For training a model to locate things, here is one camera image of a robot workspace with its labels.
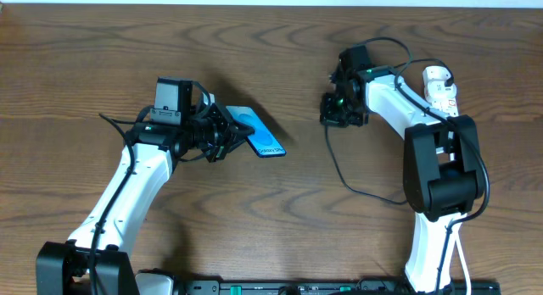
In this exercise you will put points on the white power strip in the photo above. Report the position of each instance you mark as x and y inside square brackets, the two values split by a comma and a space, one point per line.
[440, 90]

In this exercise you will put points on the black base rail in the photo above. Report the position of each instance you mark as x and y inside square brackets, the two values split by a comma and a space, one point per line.
[322, 287]

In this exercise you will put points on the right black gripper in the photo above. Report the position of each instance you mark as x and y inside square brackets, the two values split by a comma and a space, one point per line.
[339, 115]

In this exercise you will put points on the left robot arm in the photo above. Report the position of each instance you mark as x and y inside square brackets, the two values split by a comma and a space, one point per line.
[96, 257]

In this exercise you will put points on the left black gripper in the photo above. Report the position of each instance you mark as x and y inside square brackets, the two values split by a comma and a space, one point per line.
[223, 137]

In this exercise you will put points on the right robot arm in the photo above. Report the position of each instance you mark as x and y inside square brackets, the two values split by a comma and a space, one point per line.
[445, 180]

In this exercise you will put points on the blue Galaxy smartphone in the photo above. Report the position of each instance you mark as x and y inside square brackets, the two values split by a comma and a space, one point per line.
[262, 141]

